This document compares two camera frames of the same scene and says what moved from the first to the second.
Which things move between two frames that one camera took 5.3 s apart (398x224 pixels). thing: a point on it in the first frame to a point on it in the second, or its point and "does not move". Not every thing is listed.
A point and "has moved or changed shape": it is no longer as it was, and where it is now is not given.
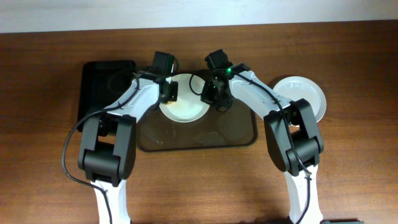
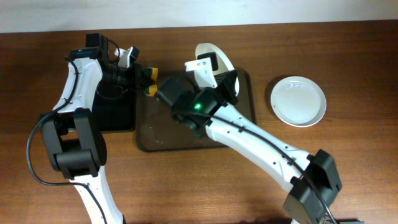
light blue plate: (295, 88) does not move
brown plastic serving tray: (235, 129) does not move
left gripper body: (170, 92) to (137, 76)
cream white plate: (189, 107) has moved or changed shape
